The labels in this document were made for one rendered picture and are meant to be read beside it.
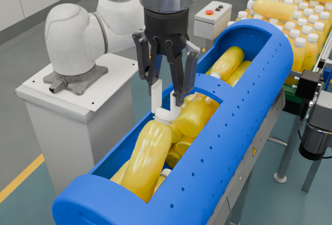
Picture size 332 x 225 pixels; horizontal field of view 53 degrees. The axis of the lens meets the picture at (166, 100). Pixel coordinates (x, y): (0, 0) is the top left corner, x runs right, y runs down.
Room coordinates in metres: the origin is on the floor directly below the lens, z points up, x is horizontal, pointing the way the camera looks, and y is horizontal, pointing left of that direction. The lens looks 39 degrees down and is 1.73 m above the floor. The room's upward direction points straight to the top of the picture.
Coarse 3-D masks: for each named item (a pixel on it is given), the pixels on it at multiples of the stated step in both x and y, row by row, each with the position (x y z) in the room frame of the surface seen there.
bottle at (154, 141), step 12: (156, 120) 0.51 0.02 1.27; (144, 132) 0.48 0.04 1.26; (156, 132) 0.48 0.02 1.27; (168, 132) 0.49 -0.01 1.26; (144, 144) 0.46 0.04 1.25; (156, 144) 0.46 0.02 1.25; (168, 144) 0.47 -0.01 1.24; (132, 156) 0.46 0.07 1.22; (144, 156) 0.45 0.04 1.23; (156, 156) 0.45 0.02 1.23; (132, 168) 0.44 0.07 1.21; (144, 168) 0.43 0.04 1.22; (156, 168) 0.44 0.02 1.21; (132, 180) 0.42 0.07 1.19; (144, 180) 0.42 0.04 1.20; (156, 180) 0.43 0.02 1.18; (132, 192) 0.40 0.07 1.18; (144, 192) 0.40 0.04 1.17
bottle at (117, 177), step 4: (128, 160) 0.52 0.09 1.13; (124, 164) 0.51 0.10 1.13; (120, 168) 0.50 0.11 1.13; (124, 168) 0.50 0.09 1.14; (120, 172) 0.48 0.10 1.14; (124, 172) 0.48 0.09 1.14; (116, 176) 0.47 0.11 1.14; (120, 176) 0.47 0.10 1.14; (112, 180) 0.46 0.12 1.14; (116, 180) 0.46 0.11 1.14; (120, 180) 0.46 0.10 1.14; (120, 184) 0.45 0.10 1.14
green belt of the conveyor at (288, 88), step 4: (328, 36) 1.58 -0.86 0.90; (324, 44) 1.49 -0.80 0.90; (312, 68) 1.28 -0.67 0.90; (284, 84) 1.15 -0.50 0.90; (288, 84) 1.15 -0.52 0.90; (296, 84) 1.15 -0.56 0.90; (284, 88) 1.13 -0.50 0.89; (288, 88) 1.13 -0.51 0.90; (292, 88) 1.12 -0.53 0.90; (288, 92) 1.11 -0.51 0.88; (292, 92) 1.11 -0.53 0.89; (288, 96) 1.11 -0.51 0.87; (292, 96) 1.10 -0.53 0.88; (296, 96) 1.09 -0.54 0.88; (292, 100) 1.10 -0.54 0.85; (296, 100) 1.09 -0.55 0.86; (300, 100) 1.08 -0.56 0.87
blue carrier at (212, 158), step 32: (224, 32) 1.07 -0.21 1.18; (256, 32) 1.07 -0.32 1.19; (256, 64) 0.82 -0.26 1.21; (288, 64) 0.94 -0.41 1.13; (224, 96) 0.65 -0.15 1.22; (256, 96) 0.71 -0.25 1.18; (224, 128) 0.57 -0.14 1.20; (256, 128) 0.66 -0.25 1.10; (192, 160) 0.46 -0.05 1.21; (224, 160) 0.50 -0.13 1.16; (64, 192) 0.39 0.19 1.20; (96, 192) 0.36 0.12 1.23; (128, 192) 0.36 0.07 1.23; (160, 192) 0.37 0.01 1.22; (192, 192) 0.40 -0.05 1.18; (64, 224) 0.38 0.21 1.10; (96, 224) 0.33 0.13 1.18; (128, 224) 0.31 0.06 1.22; (160, 224) 0.32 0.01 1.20; (192, 224) 0.35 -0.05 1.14
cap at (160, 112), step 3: (159, 108) 0.52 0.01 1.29; (162, 108) 0.54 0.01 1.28; (156, 111) 0.52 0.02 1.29; (159, 111) 0.51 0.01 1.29; (162, 111) 0.51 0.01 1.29; (165, 111) 0.51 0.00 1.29; (168, 111) 0.51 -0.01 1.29; (156, 114) 0.51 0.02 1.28; (159, 114) 0.51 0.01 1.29; (162, 114) 0.51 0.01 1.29; (165, 114) 0.51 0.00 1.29; (168, 114) 0.51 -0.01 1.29; (162, 117) 0.50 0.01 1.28; (165, 117) 0.50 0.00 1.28; (168, 117) 0.51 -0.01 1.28; (168, 120) 0.50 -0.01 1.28
